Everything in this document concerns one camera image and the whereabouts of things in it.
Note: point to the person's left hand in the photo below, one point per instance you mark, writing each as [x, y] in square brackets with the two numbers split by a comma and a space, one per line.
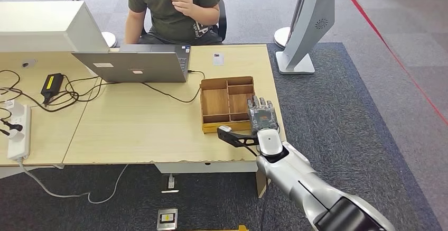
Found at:
[183, 3]

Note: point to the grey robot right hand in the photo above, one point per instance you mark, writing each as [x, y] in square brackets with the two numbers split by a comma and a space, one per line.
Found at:
[264, 117]

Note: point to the wooden compartment box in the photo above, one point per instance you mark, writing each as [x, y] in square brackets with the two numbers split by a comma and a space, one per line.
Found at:
[215, 101]

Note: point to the white ID card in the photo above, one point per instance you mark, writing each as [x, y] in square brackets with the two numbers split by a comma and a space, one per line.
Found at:
[218, 59]

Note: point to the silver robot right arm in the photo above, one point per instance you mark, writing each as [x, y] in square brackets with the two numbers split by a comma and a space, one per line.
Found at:
[301, 177]

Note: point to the person's left forearm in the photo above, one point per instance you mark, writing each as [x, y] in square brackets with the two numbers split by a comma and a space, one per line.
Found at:
[206, 15]

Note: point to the person's right forearm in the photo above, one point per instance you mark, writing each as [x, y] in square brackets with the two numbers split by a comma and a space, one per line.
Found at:
[133, 28]

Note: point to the person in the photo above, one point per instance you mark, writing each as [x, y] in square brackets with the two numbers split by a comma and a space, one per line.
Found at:
[164, 19]

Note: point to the black office chair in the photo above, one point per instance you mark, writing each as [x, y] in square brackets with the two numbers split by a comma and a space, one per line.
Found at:
[222, 19]

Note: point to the wooden desk leg panel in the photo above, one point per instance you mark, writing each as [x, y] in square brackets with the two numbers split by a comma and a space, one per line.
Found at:
[261, 187]

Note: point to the white desk crossbeam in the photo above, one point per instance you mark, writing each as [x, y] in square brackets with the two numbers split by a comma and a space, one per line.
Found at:
[210, 167]

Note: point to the grey laptop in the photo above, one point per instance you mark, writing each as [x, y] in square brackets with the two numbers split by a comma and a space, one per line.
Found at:
[133, 66]

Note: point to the white round stanchion base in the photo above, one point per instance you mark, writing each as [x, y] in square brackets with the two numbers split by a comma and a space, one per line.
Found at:
[109, 39]
[280, 37]

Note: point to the dark grey carpet mat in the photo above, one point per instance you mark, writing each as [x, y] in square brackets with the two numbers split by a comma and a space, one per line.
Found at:
[350, 100]

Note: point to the silver kiosk stand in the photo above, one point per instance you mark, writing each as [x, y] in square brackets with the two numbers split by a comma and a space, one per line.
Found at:
[309, 19]

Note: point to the yellow floor tape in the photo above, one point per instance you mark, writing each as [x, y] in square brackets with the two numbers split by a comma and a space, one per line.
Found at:
[241, 228]

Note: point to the light wooden desk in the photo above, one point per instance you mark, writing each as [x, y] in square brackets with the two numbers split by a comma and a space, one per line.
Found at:
[45, 135]
[140, 124]

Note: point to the silver floor socket box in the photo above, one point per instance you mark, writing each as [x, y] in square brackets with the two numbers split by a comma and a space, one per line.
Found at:
[167, 219]

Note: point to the red barrier belt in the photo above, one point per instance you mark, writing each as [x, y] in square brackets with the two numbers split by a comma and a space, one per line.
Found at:
[385, 42]

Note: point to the white desktop monitor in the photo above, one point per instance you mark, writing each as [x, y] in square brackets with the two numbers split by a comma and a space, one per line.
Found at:
[42, 26]

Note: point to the black power adapter yellow label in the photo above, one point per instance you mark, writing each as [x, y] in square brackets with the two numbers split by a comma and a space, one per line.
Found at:
[51, 85]

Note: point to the black power plug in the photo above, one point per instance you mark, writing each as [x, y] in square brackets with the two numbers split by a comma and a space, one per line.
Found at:
[13, 126]
[4, 132]

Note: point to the white power strip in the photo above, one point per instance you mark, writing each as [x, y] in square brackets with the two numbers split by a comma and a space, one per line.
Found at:
[20, 142]

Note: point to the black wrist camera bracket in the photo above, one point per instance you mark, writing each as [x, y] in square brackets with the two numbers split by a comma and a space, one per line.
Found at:
[238, 139]

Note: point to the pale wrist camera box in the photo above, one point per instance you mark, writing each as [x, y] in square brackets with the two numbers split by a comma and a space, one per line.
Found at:
[224, 129]

